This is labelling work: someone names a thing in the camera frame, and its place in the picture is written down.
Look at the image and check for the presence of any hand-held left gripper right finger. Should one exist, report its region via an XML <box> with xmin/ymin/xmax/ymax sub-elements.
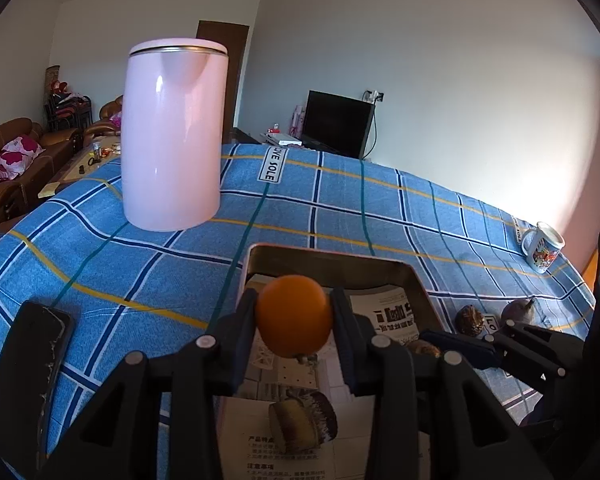
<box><xmin>329</xmin><ymin>288</ymin><xmax>556</xmax><ymax>480</ymax></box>

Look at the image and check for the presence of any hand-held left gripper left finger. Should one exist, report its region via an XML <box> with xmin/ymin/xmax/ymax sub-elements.
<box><xmin>45</xmin><ymin>290</ymin><xmax>259</xmax><ymax>480</ymax></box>

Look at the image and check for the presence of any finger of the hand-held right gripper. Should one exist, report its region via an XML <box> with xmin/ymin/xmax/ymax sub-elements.
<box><xmin>495</xmin><ymin>319</ymin><xmax>570</xmax><ymax>382</ymax></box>
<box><xmin>419</xmin><ymin>329</ymin><xmax>502</xmax><ymax>370</ymax></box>

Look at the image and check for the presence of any small brown fruit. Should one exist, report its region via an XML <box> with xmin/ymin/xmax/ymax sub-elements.
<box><xmin>405</xmin><ymin>340</ymin><xmax>443</xmax><ymax>360</ymax></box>

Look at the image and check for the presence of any orange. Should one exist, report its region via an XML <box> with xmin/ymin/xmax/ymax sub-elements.
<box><xmin>255</xmin><ymin>274</ymin><xmax>334</xmax><ymax>356</ymax></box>

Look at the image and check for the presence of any metal tray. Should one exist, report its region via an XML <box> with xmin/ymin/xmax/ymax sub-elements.
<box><xmin>214</xmin><ymin>243</ymin><xmax>445</xmax><ymax>480</ymax></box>

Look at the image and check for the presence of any purple passion fruit with stem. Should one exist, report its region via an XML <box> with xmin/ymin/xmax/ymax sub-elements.
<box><xmin>501</xmin><ymin>297</ymin><xmax>537</xmax><ymax>331</ymax></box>

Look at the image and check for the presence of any printed paper sheet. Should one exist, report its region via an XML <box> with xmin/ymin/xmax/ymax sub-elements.
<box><xmin>220</xmin><ymin>280</ymin><xmax>421</xmax><ymax>480</ymax></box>

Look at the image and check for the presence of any white printed mug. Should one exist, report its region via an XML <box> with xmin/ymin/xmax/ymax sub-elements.
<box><xmin>521</xmin><ymin>221</ymin><xmax>566</xmax><ymax>275</ymax></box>

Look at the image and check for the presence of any blue checkered tablecloth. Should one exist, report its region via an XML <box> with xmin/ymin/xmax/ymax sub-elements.
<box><xmin>0</xmin><ymin>142</ymin><xmax>598</xmax><ymax>480</ymax></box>

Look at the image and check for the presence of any white set-top box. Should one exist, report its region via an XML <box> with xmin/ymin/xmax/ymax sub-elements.
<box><xmin>260</xmin><ymin>131</ymin><xmax>303</xmax><ymax>149</ymax></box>

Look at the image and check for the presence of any black monitor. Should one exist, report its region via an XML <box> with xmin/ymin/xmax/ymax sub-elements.
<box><xmin>300</xmin><ymin>90</ymin><xmax>377</xmax><ymax>161</ymax></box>

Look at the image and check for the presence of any pink electric kettle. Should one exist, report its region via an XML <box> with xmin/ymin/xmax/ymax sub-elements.
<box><xmin>119</xmin><ymin>37</ymin><xmax>229</xmax><ymax>232</ymax></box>

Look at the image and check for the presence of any black flat device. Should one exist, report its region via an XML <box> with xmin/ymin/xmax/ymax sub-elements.
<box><xmin>0</xmin><ymin>301</ymin><xmax>76</xmax><ymax>466</ymax></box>

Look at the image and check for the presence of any coffee table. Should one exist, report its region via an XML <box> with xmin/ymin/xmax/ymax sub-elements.
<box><xmin>37</xmin><ymin>134</ymin><xmax>123</xmax><ymax>198</ymax></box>

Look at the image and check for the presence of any brown wooden door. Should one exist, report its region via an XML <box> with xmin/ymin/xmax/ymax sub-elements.
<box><xmin>197</xmin><ymin>20</ymin><xmax>251</xmax><ymax>145</ymax></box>

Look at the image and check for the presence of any brown leather armchair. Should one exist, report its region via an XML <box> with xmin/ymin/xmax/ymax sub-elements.
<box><xmin>82</xmin><ymin>95</ymin><xmax>126</xmax><ymax>148</ymax></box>

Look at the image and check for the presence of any brown leather sofa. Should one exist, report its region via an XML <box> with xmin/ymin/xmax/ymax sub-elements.
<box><xmin>0</xmin><ymin>117</ymin><xmax>81</xmax><ymax>231</ymax></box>

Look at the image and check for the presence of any black chair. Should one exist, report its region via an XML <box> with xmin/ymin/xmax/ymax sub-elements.
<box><xmin>45</xmin><ymin>94</ymin><xmax>93</xmax><ymax>133</ymax></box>

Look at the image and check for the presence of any pink floral pillow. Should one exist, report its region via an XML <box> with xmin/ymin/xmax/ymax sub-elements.
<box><xmin>0</xmin><ymin>135</ymin><xmax>47</xmax><ymax>193</ymax></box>

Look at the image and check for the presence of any black power cable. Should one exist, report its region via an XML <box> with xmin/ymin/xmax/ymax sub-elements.
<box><xmin>362</xmin><ymin>101</ymin><xmax>380</xmax><ymax>162</ymax></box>

